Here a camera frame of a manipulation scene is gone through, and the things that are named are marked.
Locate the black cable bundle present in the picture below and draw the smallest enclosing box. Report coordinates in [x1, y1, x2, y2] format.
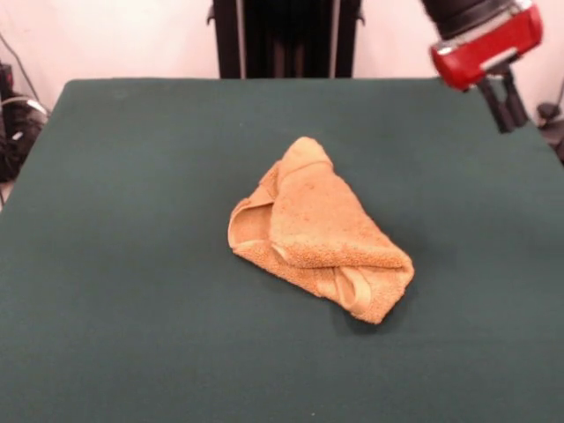
[0, 90, 49, 182]

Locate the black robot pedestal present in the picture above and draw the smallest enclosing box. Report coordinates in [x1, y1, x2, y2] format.
[205, 0, 367, 79]

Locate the orange terry towel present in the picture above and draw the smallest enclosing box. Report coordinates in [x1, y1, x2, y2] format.
[227, 136, 416, 326]

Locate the thin grey cable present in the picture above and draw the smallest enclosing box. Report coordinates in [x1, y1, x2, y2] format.
[0, 33, 49, 116]

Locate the dark green table cloth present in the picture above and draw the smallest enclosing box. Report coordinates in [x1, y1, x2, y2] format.
[0, 78, 564, 423]

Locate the black stand base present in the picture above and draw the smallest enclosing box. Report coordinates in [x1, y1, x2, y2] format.
[536, 102, 560, 130]

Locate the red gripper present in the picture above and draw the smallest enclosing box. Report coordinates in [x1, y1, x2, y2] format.
[430, 4, 544, 134]

